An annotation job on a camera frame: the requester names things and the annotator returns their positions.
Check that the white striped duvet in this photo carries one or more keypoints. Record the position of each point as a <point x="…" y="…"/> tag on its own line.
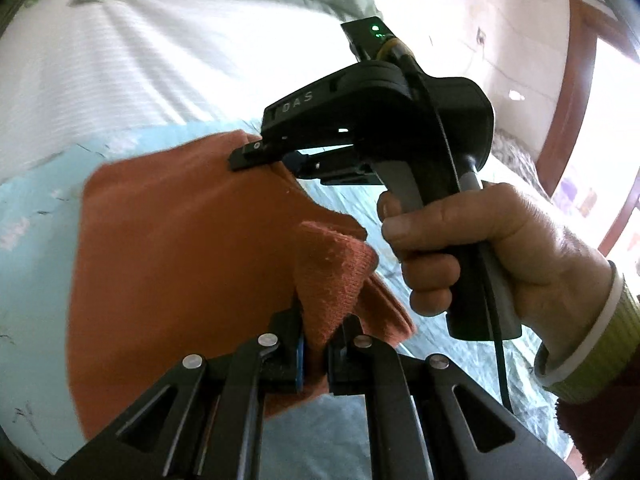
<point x="150" y="60"/>

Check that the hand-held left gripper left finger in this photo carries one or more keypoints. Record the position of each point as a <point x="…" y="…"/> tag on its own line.
<point x="299" y="360"/>

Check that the person's right forearm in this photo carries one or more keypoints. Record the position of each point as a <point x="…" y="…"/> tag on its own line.
<point x="600" y="350"/>

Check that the wooden door frame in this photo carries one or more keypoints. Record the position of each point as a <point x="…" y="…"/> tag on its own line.
<point x="575" y="85"/>

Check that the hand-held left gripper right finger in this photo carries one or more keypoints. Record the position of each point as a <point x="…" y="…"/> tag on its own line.
<point x="345" y="355"/>

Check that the grey fuzzy cloth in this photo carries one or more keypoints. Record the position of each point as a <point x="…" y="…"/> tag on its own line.
<point x="520" y="160"/>

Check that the light blue floral bedsheet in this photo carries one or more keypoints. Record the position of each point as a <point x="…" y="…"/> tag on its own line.
<point x="35" y="270"/>

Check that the orange towel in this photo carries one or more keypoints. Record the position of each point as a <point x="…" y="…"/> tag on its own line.
<point x="175" y="240"/>

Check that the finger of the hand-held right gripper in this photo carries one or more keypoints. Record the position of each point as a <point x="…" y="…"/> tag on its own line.
<point x="294" y="161"/>
<point x="255" y="155"/>

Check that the wall socket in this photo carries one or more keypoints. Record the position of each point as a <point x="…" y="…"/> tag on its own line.
<point x="481" y="36"/>

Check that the person's right hand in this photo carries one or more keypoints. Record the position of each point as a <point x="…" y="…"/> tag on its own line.
<point x="530" y="260"/>

